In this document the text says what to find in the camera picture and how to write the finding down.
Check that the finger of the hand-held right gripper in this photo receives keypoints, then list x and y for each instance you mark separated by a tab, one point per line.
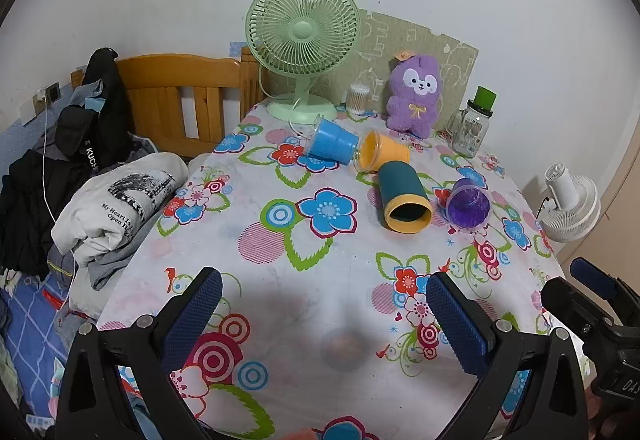
565	302
595	277

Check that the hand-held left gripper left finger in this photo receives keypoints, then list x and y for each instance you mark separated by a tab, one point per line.
192	315

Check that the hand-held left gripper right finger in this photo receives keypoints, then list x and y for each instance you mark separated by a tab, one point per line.
457	325

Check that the purple transparent cup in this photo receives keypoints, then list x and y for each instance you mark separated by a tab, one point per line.
467	205

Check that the dark green cup yellow rim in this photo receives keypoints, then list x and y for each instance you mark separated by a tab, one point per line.
400	182

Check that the orange plastic cup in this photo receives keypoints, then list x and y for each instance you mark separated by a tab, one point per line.
387	149

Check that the blue plastic cup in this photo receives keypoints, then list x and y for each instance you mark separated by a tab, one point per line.
330	142

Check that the white small fan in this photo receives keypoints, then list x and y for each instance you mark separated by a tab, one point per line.
570	205

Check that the grey folded clothing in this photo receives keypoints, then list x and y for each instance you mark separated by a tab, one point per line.
107	265

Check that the floral tablecloth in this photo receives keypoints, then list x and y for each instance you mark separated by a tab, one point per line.
300	270

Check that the white printed t-shirt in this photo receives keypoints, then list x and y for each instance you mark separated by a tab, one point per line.
125	200

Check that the blue bedsheet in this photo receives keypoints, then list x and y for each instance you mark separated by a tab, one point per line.
30	350

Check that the glass jar green lid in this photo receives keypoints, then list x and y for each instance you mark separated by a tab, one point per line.
470	129

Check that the black clothes pile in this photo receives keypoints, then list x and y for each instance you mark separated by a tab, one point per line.
30	200

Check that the black jacket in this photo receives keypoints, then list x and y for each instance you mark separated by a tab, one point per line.
102	109

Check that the purple plush toy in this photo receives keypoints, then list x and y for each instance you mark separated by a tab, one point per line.
415	104

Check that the wooden headboard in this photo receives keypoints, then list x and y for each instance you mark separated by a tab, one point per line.
165	74

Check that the cotton swab container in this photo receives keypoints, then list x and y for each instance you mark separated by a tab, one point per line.
360	99

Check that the patterned beige board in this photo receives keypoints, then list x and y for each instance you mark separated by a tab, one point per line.
380	37

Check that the green desk fan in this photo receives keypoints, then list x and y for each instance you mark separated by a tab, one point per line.
302	29

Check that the wall socket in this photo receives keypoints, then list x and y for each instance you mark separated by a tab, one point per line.
52	91

